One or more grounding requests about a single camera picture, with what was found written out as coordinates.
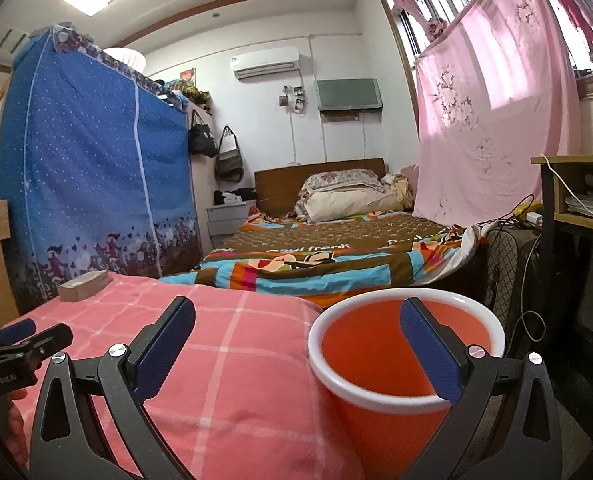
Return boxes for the barred window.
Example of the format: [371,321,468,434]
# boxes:
[377,0,593,81]

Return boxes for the black floor fan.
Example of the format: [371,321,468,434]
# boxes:
[487,222,542,346]

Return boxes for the colourful patterned quilt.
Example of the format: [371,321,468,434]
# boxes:
[159,210,490,311]

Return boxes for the stack of papers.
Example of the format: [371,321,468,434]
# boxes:
[565,176,593,216]

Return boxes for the floral pillow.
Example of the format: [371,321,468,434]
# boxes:
[299,170,385,196]

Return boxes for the wall mounted holder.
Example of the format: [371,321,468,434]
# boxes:
[279,85,307,113]

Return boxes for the pink embroidered hanging sheet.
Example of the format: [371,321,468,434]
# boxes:
[414,0,585,226]

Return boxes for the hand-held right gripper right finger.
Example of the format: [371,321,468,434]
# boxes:
[399,297,563,480]

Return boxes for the grey hanging tote bag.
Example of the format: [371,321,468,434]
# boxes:
[214,126,242,183]

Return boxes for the cream pillow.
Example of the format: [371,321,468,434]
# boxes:
[307,187,402,222]

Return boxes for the brown wooden headboard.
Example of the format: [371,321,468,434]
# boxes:
[254,158,387,217]

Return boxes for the white cable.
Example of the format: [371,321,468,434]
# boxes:
[541,155,593,223]

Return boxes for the wooden desk with black frame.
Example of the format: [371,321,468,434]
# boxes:
[531,155,593,341]

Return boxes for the blue dotted fabric wardrobe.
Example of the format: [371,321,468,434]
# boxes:
[0,25,202,313]

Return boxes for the thick beige book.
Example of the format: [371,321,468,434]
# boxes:
[57,269,111,302]

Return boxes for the white round lampshade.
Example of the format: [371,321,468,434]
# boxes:
[104,47,147,73]

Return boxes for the clutter on wardrobe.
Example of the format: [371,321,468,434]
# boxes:
[154,67,212,108]

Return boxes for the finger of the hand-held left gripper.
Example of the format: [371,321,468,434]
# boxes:
[0,323,73,376]
[0,318,37,349]

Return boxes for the grey nightstand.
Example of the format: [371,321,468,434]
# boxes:
[206,200,257,237]

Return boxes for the black items on nightstand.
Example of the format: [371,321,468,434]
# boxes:
[214,187,256,206]

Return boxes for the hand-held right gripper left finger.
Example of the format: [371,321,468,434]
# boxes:
[29,296,197,480]

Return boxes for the black hanging bag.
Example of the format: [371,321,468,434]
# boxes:
[188,110,217,158]

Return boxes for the pink checked blanket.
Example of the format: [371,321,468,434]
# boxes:
[0,272,367,480]

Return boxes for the white wall air conditioner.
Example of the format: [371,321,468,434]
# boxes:
[230,46,300,80]

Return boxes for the yellow crumpled cloth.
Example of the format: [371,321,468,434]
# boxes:
[384,174,417,208]

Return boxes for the orange bucket with white rim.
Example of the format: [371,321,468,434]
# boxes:
[308,287,506,480]

